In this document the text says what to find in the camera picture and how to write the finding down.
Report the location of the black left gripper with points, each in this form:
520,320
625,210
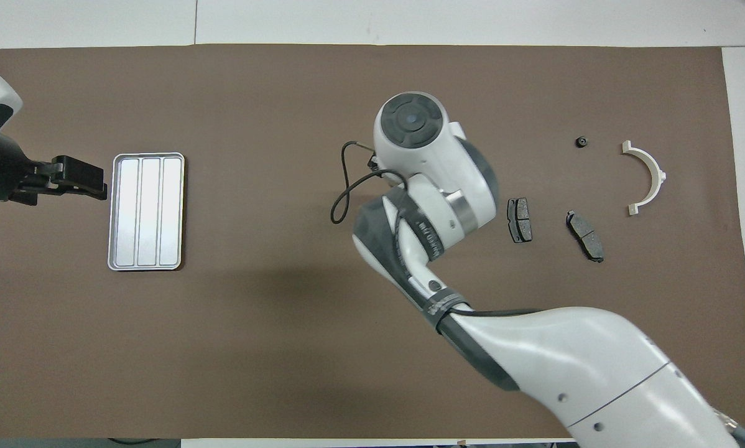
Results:
2,177

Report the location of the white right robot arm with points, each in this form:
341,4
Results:
571,361

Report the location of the silver metal tray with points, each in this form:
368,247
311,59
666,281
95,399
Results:
170,211

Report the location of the brown table mat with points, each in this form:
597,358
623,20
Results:
254,342

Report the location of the rectangular dark brake pad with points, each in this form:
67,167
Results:
520,218

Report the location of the elongated dark brake pad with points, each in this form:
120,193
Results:
587,236

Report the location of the white curved plastic bracket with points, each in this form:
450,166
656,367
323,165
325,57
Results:
658,177

